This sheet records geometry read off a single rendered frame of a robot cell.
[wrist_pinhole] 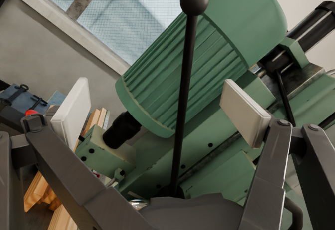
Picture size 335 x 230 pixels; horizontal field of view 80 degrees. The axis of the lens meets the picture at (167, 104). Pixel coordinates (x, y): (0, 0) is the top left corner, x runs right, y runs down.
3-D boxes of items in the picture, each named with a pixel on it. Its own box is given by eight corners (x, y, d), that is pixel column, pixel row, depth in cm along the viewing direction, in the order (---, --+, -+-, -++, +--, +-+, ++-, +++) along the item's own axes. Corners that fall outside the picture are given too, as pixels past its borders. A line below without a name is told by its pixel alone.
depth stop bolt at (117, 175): (95, 187, 52) (120, 165, 49) (102, 190, 53) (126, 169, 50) (94, 194, 50) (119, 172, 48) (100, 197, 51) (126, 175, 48)
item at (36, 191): (56, 137, 61) (68, 124, 59) (62, 140, 62) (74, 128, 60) (17, 209, 41) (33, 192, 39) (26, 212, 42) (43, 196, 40)
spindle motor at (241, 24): (116, 71, 50) (212, -33, 42) (165, 110, 58) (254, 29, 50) (108, 105, 35) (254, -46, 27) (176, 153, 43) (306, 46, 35)
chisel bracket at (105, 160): (75, 143, 53) (94, 122, 51) (117, 167, 59) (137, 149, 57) (66, 164, 46) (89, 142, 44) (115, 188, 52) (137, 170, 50)
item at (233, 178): (188, 188, 46) (241, 149, 42) (212, 203, 49) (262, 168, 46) (198, 226, 38) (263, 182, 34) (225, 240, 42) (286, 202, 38)
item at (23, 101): (5, 92, 51) (17, 77, 49) (47, 116, 55) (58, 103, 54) (-32, 121, 39) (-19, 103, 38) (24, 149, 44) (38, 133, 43)
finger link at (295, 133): (283, 140, 13) (325, 139, 13) (246, 102, 17) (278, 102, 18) (276, 158, 13) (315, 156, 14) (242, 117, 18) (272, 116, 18)
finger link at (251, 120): (262, 116, 14) (272, 116, 14) (224, 78, 20) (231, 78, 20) (251, 150, 15) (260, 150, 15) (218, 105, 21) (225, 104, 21)
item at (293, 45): (248, 54, 48) (312, -3, 43) (264, 75, 51) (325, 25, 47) (266, 64, 41) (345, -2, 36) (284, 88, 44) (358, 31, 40)
